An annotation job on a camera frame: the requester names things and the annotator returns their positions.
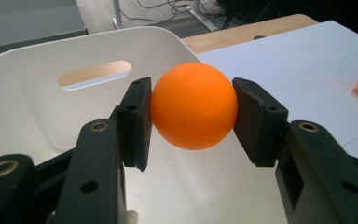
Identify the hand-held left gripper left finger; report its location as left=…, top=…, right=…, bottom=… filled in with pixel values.
left=50, top=77, right=153, bottom=224

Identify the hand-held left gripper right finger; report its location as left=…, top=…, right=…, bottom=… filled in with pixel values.
left=231, top=77, right=358, bottom=224

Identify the plain orange ball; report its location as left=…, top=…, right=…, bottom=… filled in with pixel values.
left=149, top=62, right=239, bottom=151

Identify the white plastic bin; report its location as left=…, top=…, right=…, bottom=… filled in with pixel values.
left=0, top=26, right=288, bottom=224

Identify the white board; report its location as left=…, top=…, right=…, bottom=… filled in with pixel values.
left=196, top=20, right=358, bottom=166

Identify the wooden table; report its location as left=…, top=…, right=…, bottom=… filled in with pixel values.
left=181, top=13, right=320, bottom=54

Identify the black curtain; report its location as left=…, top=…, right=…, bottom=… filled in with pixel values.
left=217, top=0, right=358, bottom=41

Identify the tangle of black cables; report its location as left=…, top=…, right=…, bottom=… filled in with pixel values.
left=119, top=0, right=227, bottom=24

